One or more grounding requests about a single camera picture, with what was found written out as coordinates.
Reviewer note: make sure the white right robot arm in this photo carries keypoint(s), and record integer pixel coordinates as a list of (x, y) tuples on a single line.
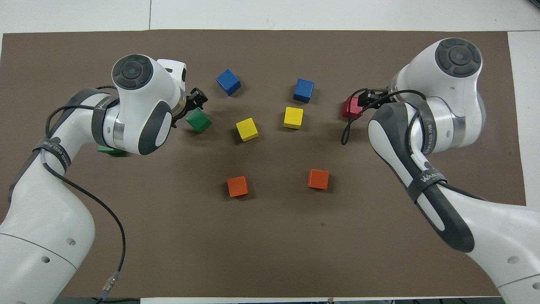
[(485, 228)]

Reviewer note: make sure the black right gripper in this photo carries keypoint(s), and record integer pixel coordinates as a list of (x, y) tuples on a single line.
[(387, 96)]

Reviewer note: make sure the brown paper table mat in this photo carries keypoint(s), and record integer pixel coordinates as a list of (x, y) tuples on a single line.
[(270, 245)]

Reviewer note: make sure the orange wooden cube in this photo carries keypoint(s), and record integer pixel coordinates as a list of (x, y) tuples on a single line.
[(238, 186), (318, 179)]

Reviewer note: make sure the blue wooden cube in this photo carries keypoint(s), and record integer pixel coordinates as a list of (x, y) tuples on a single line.
[(228, 82), (303, 90)]

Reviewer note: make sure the yellow wooden cube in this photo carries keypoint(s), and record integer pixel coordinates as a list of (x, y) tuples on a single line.
[(293, 118), (247, 129)]

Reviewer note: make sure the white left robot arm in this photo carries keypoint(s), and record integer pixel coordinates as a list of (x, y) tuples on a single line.
[(42, 228)]

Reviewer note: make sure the red wooden cube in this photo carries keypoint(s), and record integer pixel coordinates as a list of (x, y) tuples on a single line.
[(350, 110)]

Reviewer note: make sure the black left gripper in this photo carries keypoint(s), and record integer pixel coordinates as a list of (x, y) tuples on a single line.
[(184, 110)]

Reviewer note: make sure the green wooden cube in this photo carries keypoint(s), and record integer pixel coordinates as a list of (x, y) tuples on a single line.
[(109, 150), (199, 121)]

